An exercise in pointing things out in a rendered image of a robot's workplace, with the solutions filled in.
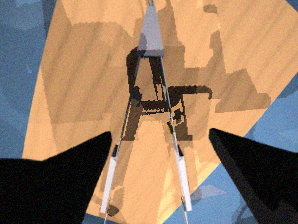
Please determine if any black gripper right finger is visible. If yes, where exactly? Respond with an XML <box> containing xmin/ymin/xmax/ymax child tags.
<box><xmin>208</xmin><ymin>128</ymin><xmax>298</xmax><ymax>224</ymax></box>

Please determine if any wooden board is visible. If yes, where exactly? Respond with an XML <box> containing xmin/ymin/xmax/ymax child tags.
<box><xmin>22</xmin><ymin>0</ymin><xmax>298</xmax><ymax>224</ymax></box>

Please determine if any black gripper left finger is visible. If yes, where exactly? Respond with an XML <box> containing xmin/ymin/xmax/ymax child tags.
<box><xmin>0</xmin><ymin>131</ymin><xmax>112</xmax><ymax>224</ymax></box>

